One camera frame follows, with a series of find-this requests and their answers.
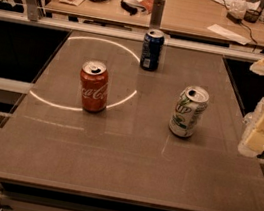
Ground white paper on right desk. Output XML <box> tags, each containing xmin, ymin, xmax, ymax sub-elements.
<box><xmin>208</xmin><ymin>24</ymin><xmax>250</xmax><ymax>45</ymax></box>

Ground metal post centre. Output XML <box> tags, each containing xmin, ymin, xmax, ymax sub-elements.
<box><xmin>149</xmin><ymin>0</ymin><xmax>166</xmax><ymax>29</ymax></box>

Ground blue pepsi can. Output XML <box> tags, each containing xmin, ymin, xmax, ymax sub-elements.
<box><xmin>140</xmin><ymin>29</ymin><xmax>165</xmax><ymax>71</ymax></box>

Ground red coca-cola can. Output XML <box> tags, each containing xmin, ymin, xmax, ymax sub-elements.
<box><xmin>80</xmin><ymin>60</ymin><xmax>109</xmax><ymax>113</ymax></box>

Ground wooden background desk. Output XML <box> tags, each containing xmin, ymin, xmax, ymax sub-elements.
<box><xmin>46</xmin><ymin>0</ymin><xmax>264</xmax><ymax>48</ymax></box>

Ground crumpled plastic bag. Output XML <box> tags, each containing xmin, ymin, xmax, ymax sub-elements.
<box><xmin>229</xmin><ymin>0</ymin><xmax>247</xmax><ymax>19</ymax></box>

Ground black power adapter with cable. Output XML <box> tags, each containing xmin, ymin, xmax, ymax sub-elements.
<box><xmin>226</xmin><ymin>12</ymin><xmax>258</xmax><ymax>45</ymax></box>

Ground dark bowl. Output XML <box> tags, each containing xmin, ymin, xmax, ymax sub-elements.
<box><xmin>244</xmin><ymin>9</ymin><xmax>260</xmax><ymax>23</ymax></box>

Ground white green 7up can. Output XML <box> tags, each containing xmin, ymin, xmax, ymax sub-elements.
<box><xmin>169</xmin><ymin>86</ymin><xmax>210</xmax><ymax>138</ymax></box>

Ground black sunglasses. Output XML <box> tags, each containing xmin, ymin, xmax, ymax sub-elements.
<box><xmin>120</xmin><ymin>0</ymin><xmax>146</xmax><ymax>16</ymax></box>

